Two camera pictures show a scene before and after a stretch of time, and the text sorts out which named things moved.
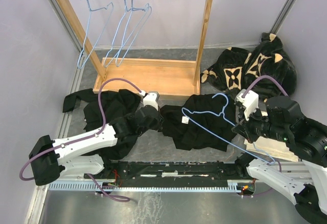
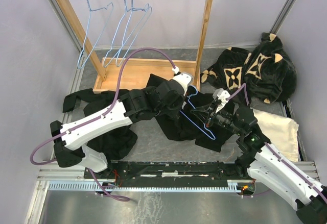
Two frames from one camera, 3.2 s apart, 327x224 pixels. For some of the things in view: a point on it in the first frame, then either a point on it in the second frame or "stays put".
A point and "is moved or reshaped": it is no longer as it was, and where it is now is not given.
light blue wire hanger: [223, 114] is moved or reshaped
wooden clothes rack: [139, 74] stays put
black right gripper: [243, 128] to [208, 111]
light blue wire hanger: [88, 24] stays put
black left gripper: [156, 125] to [174, 113]
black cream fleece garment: [235, 70] stays put
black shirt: [204, 122] is moved or reshaped
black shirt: [116, 104] stays put
